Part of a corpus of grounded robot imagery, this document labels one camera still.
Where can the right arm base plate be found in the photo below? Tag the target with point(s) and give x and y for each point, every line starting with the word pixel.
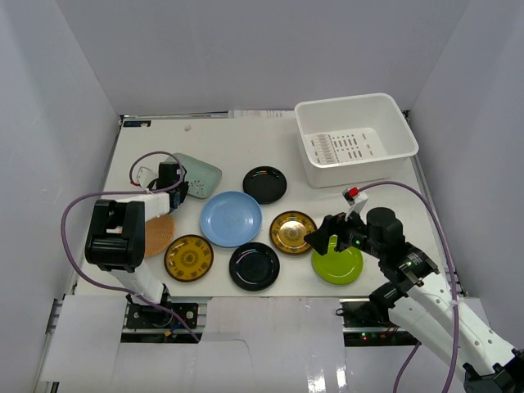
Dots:
pixel 364 325

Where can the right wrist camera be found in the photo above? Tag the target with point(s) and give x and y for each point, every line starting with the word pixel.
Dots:
pixel 356 200

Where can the black glossy plate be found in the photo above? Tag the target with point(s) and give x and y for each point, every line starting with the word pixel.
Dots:
pixel 254 267

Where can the lime green plate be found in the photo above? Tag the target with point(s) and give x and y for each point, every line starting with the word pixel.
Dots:
pixel 338 267

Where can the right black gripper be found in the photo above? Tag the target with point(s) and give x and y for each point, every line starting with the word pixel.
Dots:
pixel 336 224

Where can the blue plastic plate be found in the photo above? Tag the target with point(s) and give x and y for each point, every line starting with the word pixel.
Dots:
pixel 231 219

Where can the white plastic bin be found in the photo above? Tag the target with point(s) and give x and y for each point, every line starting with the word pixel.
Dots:
pixel 355 139

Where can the light green ceramic plate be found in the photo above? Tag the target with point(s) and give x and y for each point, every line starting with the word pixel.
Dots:
pixel 202 178

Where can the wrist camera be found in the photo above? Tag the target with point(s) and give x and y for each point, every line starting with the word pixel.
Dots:
pixel 356 200
pixel 146 177

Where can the blue label sticker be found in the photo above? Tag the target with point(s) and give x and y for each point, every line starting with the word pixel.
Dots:
pixel 136 124

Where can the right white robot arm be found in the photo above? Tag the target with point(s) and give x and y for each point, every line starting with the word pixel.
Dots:
pixel 417 297

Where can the black plate near bin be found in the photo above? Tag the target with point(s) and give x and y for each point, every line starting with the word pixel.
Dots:
pixel 265 184

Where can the large yellow patterned plate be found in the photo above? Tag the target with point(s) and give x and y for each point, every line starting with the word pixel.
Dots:
pixel 287 232

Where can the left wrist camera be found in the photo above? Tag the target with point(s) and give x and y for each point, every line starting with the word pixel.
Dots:
pixel 146 177

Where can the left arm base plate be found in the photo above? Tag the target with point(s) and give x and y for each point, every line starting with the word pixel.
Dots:
pixel 147 317

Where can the woven wicker plate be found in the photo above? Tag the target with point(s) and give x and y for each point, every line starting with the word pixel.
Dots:
pixel 159 233

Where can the small yellow patterned plate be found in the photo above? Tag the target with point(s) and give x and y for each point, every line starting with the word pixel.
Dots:
pixel 188 258

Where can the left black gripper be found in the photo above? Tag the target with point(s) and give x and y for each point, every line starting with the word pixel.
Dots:
pixel 180 193

